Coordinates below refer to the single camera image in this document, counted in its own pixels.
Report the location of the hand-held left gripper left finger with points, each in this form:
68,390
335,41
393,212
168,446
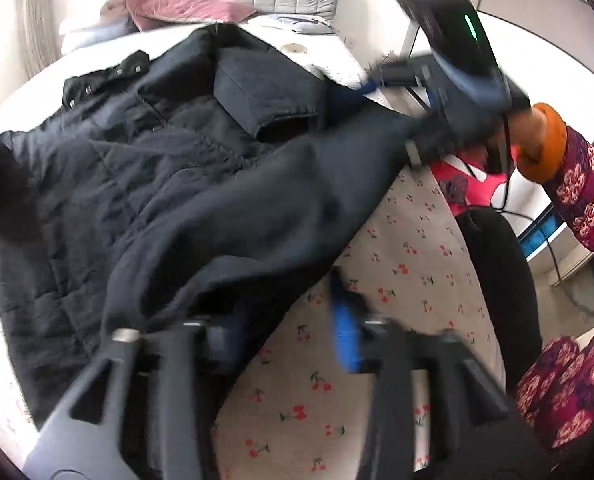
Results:
224,345

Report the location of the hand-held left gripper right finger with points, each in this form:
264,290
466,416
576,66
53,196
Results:
347,332

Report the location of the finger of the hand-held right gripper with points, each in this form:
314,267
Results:
429,142

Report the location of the black quilted jacket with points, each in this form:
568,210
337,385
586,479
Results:
177,185

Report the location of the person's right forearm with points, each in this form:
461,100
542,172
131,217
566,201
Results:
584,190

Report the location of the person's right hand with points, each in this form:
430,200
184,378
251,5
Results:
527,135

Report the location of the white wardrobe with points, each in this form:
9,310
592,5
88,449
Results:
542,15

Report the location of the white patterned quilt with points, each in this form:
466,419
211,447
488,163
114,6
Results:
327,62

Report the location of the person's floral jacket hem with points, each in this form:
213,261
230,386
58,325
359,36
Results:
572,395

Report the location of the pink quilted blanket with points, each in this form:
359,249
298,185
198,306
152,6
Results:
187,7

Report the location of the white folded blanket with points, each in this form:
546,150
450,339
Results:
97,37

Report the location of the white pillow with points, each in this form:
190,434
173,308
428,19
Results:
84,22

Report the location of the window curtain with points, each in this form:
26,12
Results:
52,5

